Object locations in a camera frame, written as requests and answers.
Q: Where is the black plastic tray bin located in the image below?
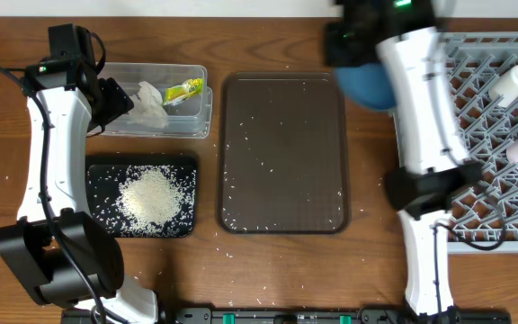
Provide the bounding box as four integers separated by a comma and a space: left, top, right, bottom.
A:
85, 155, 199, 239

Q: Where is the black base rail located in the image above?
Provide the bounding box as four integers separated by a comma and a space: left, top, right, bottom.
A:
60, 307, 512, 324

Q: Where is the white tissue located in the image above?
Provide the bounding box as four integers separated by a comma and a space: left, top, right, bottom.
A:
129, 81, 169, 129

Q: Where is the yellow green snack wrapper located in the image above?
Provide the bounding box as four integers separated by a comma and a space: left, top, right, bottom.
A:
162, 78, 204, 106

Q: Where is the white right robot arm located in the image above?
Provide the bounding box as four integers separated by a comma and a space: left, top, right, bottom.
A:
324, 0, 482, 323

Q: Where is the clear plastic bin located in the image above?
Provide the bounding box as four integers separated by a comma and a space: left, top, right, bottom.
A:
100, 63, 213, 139

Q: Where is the dark blue plate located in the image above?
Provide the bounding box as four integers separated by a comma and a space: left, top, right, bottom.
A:
334, 63, 396, 112

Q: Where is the cream paper cup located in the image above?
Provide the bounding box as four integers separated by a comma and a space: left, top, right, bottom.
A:
488, 65, 518, 107

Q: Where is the brown serving tray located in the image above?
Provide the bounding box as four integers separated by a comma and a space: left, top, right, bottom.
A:
217, 72, 351, 235

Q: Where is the grey dishwasher rack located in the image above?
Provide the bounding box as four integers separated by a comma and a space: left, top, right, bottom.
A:
391, 31, 518, 256

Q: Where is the pile of white rice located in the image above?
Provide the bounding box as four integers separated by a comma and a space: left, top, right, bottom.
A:
90, 164, 197, 236

